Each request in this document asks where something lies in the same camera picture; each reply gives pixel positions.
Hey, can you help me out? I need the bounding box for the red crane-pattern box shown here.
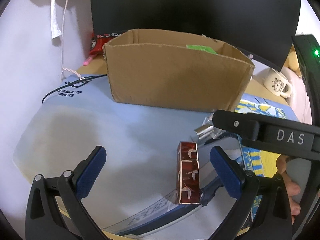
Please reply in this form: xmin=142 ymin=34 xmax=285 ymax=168
xmin=176 ymin=141 xmax=200 ymax=205

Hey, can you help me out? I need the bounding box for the small clear packet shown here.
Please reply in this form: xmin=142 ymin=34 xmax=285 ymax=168
xmin=191 ymin=115 xmax=238 ymax=144

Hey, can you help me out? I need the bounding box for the green white medicine box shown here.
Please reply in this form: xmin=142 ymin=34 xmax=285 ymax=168
xmin=186 ymin=44 xmax=218 ymax=55

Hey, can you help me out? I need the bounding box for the person's right hand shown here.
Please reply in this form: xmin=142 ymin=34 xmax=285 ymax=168
xmin=276 ymin=155 xmax=301 ymax=224

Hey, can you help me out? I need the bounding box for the Cubone plush toy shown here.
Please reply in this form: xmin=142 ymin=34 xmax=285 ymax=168
xmin=284 ymin=45 xmax=302 ymax=79

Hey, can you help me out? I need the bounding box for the pink sofa blanket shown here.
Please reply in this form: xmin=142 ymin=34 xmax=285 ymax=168
xmin=281 ymin=67 xmax=312 ymax=125

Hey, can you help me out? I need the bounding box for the yellow blue 404 towel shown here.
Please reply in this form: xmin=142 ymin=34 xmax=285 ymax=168
xmin=232 ymin=99 xmax=288 ymax=230

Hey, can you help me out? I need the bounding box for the cream cartoon mug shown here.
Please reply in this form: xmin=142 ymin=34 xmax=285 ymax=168
xmin=263 ymin=68 xmax=292 ymax=99

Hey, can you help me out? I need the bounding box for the black curved monitor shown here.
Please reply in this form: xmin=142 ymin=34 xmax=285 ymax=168
xmin=91 ymin=0 xmax=301 ymax=70

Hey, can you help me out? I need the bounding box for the light blue desk mat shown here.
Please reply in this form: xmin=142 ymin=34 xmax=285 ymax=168
xmin=13 ymin=76 xmax=234 ymax=239

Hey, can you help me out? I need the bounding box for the brown cardboard box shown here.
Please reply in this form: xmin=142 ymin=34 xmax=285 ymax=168
xmin=103 ymin=29 xmax=255 ymax=112

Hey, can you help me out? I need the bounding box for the pink pen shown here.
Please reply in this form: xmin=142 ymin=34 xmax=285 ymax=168
xmin=83 ymin=55 xmax=95 ymax=66

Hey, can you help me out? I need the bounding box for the black cable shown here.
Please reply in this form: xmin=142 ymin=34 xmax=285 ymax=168
xmin=41 ymin=74 xmax=107 ymax=104

